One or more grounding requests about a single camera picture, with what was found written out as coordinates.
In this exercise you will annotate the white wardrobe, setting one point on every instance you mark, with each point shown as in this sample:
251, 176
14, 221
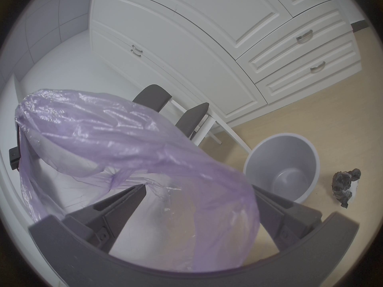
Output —
209, 40

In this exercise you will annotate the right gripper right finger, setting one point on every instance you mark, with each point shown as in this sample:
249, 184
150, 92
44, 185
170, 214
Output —
293, 223

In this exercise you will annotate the purple plastic bag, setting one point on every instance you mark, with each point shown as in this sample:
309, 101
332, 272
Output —
134, 136

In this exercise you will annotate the grey and white chair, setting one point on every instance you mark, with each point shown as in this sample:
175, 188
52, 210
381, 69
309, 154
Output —
152, 96

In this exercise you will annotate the white trash bin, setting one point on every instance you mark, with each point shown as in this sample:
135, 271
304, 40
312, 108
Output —
284, 160

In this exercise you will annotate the black plastic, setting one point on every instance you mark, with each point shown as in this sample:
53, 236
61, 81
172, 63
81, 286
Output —
341, 184

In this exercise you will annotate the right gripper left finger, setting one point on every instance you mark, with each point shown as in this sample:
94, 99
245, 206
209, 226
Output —
119, 212

